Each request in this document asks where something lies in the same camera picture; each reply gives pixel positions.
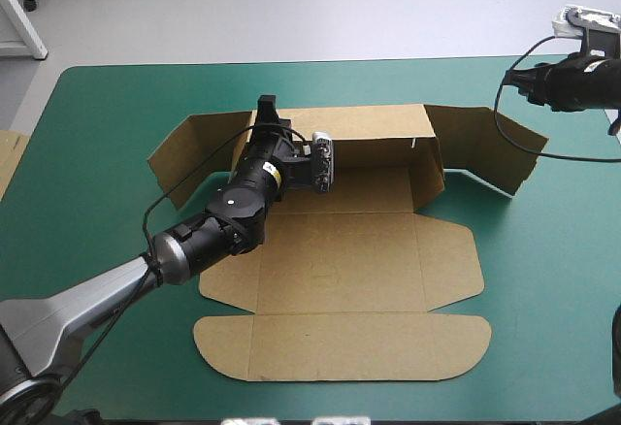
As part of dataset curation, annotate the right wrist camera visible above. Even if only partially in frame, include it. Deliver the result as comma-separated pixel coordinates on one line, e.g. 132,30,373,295
551,4,621,38

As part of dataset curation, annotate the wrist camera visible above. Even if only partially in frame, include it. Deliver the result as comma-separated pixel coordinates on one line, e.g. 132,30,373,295
551,4,621,38
310,129,338,196

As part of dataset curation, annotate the white table frame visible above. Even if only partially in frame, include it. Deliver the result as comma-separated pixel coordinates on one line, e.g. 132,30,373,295
0,0,49,61

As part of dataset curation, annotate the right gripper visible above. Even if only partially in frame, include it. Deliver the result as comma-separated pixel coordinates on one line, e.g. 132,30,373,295
505,53,621,113

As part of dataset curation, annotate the brown cardboard box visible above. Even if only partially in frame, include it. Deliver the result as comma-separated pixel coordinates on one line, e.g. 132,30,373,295
147,103,550,383

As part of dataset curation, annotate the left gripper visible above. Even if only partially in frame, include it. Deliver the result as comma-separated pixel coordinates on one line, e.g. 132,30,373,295
246,95,320,193

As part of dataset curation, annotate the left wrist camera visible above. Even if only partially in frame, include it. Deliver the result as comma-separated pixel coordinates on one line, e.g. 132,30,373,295
310,129,338,196

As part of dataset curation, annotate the brown cardboard sheet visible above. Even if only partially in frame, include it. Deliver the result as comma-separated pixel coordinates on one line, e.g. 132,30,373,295
0,128,31,202

